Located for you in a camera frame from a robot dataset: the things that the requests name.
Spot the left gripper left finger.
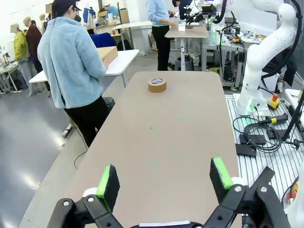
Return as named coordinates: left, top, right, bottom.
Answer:
left=47, top=164, right=124, bottom=228

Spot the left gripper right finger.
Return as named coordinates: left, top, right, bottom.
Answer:
left=203, top=156, right=292, bottom=228

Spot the brown packing tape roll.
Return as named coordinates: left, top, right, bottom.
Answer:
left=147, top=77, right=167, bottom=93

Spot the right forearm in blue sleeve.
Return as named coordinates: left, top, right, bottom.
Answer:
left=91, top=60, right=107, bottom=79

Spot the aluminium slotted rig platform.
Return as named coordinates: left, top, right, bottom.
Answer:
left=224, top=94, right=304, bottom=209

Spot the flat black plate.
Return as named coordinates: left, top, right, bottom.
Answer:
left=268, top=129, right=289, bottom=140
left=235, top=143, right=257, bottom=158
left=238, top=134, right=266, bottom=145

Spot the yellow emergency stop button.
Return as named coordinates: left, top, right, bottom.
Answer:
left=267, top=93, right=281, bottom=110
left=286, top=182, right=300, bottom=202

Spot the black tripod pole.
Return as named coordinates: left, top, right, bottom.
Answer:
left=281, top=78, right=304, bottom=141

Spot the white computer desk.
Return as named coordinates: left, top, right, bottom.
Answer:
left=284, top=88, right=304, bottom=112

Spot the white side table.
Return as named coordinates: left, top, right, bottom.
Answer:
left=28, top=49, right=140, bottom=88

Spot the person in light blue fleece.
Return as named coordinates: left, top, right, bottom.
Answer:
left=37, top=0, right=109, bottom=148

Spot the person in dark maroon coat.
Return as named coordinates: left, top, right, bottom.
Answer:
left=23, top=16, right=52, bottom=97

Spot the person in yellow jacket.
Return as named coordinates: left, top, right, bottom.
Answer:
left=10, top=23, right=36, bottom=97

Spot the person in blue sweater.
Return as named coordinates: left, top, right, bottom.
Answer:
left=146, top=0, right=178, bottom=71

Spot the brown top standing table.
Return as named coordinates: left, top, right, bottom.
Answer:
left=164, top=23, right=209, bottom=72

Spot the coiled black cable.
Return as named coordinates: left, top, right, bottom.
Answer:
left=232, top=116, right=283, bottom=152

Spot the black handle with yellow band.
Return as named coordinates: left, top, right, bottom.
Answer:
left=265, top=113, right=288, bottom=124

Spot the black braided cable sleeve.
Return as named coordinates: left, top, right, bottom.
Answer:
left=261, top=14, right=300, bottom=80

